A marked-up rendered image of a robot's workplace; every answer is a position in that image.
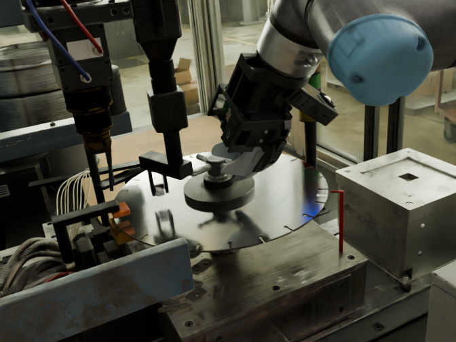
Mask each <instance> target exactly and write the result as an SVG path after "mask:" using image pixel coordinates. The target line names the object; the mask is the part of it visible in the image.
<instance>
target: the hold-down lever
mask: <svg viewBox="0 0 456 342"><path fill-rule="evenodd" d="M151 5H152V10H153V19H154V23H155V32H156V37H165V36H166V35H167V34H166V25H165V20H164V11H163V5H162V0H151Z"/></svg>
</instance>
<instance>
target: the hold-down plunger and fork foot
mask: <svg viewBox="0 0 456 342"><path fill-rule="evenodd" d="M163 135H164V144H165V148H166V154H163V153H158V152H156V151H149V152H147V153H145V154H142V155H140V156H138V158H139V163H140V168H141V169H143V170H147V174H148V178H149V185H150V190H151V193H152V196H156V194H155V187H154V182H153V175H152V172H154V173H157V174H161V177H162V181H163V186H164V190H165V192H166V193H169V188H168V180H167V176H168V177H170V178H175V179H177V180H180V181H181V180H183V179H184V178H187V177H188V176H191V175H192V174H193V165H192V161H189V160H186V159H183V152H182V147H181V138H180V133H179V132H176V133H173V134H163Z"/></svg>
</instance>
